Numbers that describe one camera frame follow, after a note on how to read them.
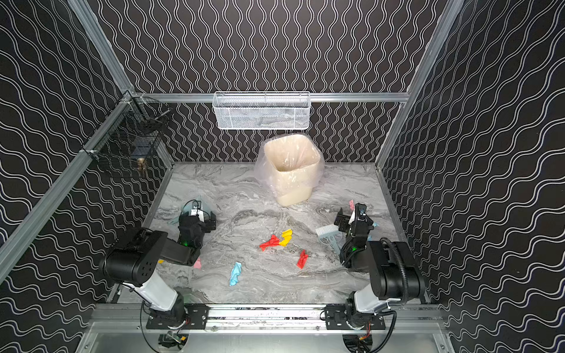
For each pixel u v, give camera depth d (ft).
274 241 3.03
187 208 3.38
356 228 2.22
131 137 3.10
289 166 3.29
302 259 2.88
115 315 2.53
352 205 3.39
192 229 2.39
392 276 1.51
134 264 1.54
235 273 2.74
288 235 3.10
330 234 3.11
